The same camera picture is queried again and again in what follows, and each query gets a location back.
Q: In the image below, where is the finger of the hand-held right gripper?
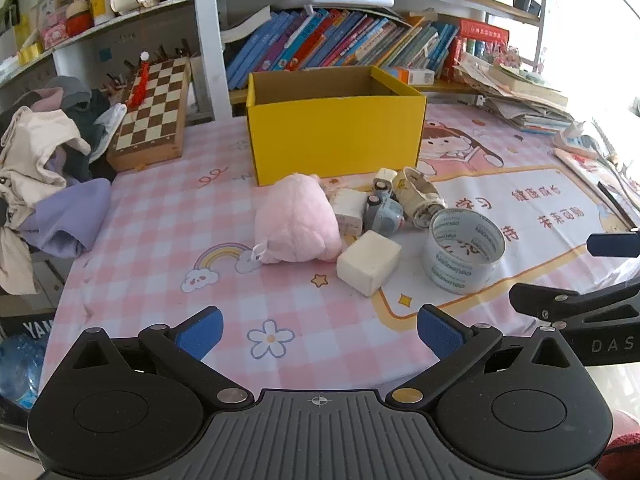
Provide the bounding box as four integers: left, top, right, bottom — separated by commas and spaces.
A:
509, 280, 640, 328
587, 231, 640, 258

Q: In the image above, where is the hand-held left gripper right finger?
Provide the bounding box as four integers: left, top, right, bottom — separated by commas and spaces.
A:
386, 304, 576, 406

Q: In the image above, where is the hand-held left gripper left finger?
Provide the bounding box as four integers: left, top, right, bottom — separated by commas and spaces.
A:
67, 306, 255, 407

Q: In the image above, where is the clear tape roll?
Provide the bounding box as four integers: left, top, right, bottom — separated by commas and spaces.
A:
420, 208, 507, 295

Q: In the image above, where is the cream foam block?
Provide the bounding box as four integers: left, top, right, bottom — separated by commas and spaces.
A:
336, 230, 403, 298

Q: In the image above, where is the grey-blue toy car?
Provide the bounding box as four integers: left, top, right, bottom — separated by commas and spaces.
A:
364, 191, 405, 235

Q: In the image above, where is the pink plush toy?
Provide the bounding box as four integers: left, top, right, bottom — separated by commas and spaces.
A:
254, 173, 343, 265

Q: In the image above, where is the white square block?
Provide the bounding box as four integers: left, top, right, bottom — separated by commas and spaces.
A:
327, 187, 368, 236

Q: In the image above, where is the yellow cardboard box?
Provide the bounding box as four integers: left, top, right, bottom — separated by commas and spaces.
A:
246, 65, 428, 187

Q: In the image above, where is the pink checked desktop cloth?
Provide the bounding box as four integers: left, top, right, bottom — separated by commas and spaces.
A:
40, 102, 640, 401

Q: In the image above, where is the black pen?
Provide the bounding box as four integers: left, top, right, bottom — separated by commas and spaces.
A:
597, 182, 638, 231

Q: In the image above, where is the pink-edged booklet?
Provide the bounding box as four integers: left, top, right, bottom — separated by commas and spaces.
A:
552, 147, 640, 221

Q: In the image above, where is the person's dark red clothing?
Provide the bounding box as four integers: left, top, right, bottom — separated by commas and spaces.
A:
597, 409, 640, 480

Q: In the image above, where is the black lettered box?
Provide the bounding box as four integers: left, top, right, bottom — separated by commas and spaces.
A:
0, 310, 56, 342

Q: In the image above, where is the lavender cloth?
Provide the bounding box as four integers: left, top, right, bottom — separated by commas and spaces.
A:
20, 177, 112, 258

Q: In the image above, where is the stack of papers and books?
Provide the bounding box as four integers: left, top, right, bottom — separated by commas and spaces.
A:
457, 52, 576, 136

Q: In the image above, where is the plastic water bottle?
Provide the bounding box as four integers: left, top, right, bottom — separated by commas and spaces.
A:
0, 332, 48, 411

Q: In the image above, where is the wooden chessboard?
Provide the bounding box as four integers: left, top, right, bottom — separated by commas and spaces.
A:
106, 56, 193, 172

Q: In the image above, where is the white cloth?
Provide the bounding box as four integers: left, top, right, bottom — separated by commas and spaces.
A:
95, 102, 128, 156

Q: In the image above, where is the cream jacket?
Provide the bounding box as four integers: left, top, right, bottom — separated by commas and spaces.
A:
0, 107, 91, 296

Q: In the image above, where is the red book box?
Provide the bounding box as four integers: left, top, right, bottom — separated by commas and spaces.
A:
452, 19, 511, 81

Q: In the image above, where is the red tassel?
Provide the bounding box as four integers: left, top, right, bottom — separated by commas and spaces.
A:
127, 51, 151, 108

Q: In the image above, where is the orange and white box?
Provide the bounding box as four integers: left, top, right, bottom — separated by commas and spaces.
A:
387, 66, 436, 86

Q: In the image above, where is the dark wooden rack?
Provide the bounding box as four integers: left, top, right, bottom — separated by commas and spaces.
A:
102, 40, 193, 93

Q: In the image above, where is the white bookshelf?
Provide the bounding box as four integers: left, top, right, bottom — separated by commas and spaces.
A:
0, 0, 551, 126

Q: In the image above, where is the row of colourful books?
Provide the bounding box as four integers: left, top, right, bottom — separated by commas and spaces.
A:
225, 7, 461, 91

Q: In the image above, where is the red apple-shaped jar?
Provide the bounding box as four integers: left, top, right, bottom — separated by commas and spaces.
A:
65, 0, 93, 38

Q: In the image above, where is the yellow and white bottle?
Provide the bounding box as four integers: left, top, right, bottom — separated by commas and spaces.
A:
89, 0, 116, 26

